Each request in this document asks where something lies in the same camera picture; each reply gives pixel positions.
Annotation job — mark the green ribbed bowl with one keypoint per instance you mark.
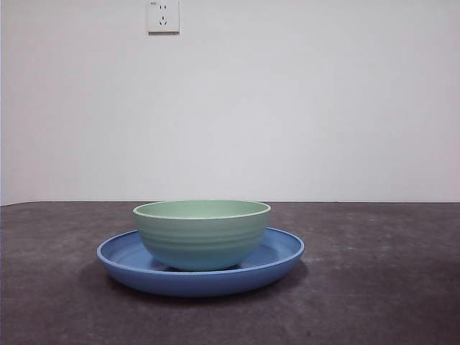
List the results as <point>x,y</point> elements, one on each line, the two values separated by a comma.
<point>201,240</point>

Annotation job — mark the blue round plate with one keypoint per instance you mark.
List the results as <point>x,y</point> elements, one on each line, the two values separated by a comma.
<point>201,284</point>

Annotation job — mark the white wall socket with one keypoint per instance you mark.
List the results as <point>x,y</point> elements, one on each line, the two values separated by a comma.
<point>164,16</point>

